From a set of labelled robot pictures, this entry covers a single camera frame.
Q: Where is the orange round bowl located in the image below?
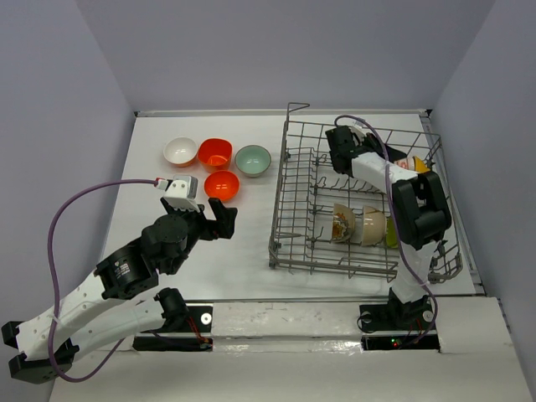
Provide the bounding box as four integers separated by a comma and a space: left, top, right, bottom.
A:
204, 170, 240, 202

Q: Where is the red white patterned bowl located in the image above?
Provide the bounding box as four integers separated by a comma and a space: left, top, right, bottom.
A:
394, 157, 416, 172

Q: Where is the beige painted ceramic bowl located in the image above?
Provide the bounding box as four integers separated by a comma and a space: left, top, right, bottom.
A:
330, 204, 356, 243

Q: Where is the yellow bowl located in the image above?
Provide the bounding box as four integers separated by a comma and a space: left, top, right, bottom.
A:
413, 157, 430, 173

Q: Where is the grey wire dish rack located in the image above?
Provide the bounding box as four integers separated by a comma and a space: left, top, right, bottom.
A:
267, 102, 464, 285

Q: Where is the lime green bowl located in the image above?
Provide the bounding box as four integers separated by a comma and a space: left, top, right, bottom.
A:
385, 217, 399, 249

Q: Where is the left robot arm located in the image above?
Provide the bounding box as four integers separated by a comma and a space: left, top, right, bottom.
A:
2, 198, 238, 384

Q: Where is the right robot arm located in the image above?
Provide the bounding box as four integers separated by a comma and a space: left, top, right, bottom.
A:
326, 126, 452, 333

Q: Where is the pale green ceramic bowl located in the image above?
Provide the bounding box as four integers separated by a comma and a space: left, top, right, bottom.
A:
234, 145, 272, 178

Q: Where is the orange square bowl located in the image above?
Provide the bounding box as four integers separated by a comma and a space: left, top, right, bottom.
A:
198, 138, 233, 173

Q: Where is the small white bowl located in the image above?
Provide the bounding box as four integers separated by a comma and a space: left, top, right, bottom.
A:
163, 137, 198, 168

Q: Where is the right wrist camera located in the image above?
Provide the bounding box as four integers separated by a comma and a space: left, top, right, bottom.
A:
349, 122, 369, 143

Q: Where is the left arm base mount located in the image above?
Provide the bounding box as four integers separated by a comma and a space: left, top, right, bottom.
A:
132, 288, 213, 353

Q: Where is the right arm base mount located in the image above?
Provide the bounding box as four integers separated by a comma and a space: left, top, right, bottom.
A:
356, 291, 441, 352

